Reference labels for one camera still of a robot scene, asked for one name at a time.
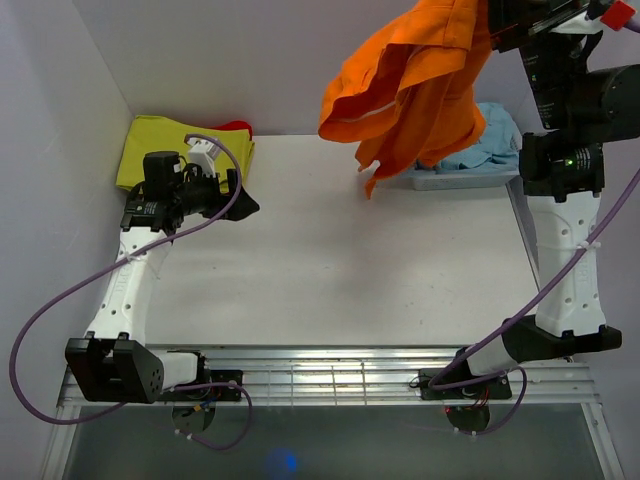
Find folded yellow trousers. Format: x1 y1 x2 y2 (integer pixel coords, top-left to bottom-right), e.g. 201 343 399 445
116 115 255 190

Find folded red trousers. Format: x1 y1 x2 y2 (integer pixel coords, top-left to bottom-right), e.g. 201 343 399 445
212 120 253 139

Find light blue trousers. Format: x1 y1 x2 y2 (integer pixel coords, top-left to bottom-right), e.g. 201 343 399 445
420 102 522 175

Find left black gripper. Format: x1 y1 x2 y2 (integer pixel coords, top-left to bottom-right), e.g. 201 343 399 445
172 166 259 222

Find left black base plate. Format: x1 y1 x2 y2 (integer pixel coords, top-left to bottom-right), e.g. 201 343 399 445
159 368 244 403

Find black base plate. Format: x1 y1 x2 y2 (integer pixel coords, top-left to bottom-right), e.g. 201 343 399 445
159 368 244 403
417 367 513 402

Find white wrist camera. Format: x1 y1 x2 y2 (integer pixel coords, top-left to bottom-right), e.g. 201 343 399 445
187 138 221 178
586 0 639 33

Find orange trousers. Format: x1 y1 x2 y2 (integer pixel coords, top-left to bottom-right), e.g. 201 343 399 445
318 0 492 196

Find aluminium rail frame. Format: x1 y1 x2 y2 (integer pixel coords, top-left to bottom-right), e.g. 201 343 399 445
44 347 624 479

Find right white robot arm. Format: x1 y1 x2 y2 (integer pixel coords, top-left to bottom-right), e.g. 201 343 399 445
438 1 639 397

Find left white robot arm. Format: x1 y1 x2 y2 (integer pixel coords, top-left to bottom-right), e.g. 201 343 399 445
65 139 259 404

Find white plastic basket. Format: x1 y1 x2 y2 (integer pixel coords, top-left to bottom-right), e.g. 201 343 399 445
404 117 524 192

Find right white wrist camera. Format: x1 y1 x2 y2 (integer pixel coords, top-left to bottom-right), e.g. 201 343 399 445
586 0 639 33

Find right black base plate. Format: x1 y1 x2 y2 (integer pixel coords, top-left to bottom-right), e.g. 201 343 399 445
417 367 513 402

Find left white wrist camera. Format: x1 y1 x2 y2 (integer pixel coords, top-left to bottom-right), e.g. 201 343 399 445
187 138 221 178

